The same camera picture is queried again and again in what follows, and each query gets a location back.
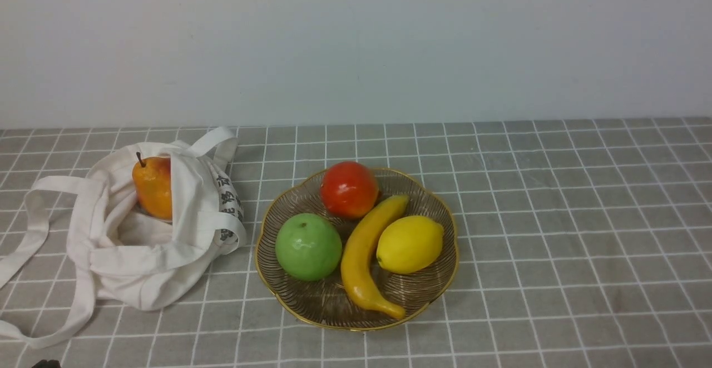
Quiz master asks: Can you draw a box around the yellow banana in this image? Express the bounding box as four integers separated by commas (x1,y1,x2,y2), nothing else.
340,194,410,320

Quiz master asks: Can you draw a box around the green apple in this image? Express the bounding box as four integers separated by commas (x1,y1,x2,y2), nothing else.
275,213,342,282

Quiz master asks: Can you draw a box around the gold wire fruit basket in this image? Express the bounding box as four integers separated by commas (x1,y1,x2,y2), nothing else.
254,168,459,331

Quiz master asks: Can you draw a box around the white cloth tote bag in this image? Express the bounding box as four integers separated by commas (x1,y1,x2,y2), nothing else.
2,127,246,349

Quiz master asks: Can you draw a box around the orange pear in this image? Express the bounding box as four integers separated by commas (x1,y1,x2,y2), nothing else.
132,152,172,221

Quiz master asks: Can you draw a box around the red apple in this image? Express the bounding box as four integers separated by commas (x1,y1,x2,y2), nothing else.
320,161,380,220

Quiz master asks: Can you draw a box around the grey checked tablecloth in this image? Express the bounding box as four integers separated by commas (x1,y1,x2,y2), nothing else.
2,117,711,367

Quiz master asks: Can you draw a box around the yellow lemon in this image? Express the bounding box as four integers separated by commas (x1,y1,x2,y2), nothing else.
376,215,444,275

